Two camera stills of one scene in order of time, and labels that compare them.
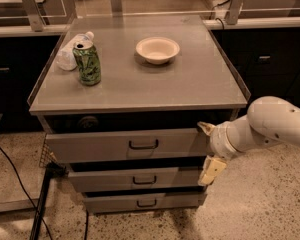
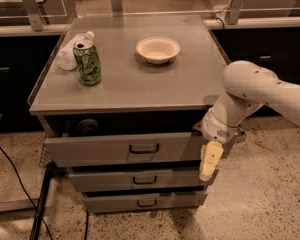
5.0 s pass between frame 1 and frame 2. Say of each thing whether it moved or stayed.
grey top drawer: moved
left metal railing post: stayed
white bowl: stayed
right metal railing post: stayed
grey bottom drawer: stayed
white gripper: moved
